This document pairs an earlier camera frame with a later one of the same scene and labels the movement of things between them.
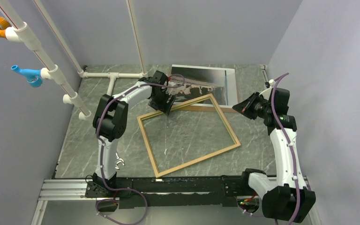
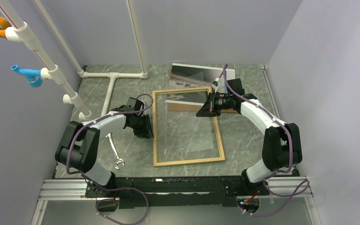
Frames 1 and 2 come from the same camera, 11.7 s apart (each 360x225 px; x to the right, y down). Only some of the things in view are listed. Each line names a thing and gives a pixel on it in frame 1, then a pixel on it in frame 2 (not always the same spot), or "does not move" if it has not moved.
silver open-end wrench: (118, 160) does not move
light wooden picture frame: (208, 95) → (221, 157)
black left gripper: (164, 108) → (146, 132)
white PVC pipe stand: (19, 33) does not move
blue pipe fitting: (33, 76) does not move
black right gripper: (245, 107) → (208, 108)
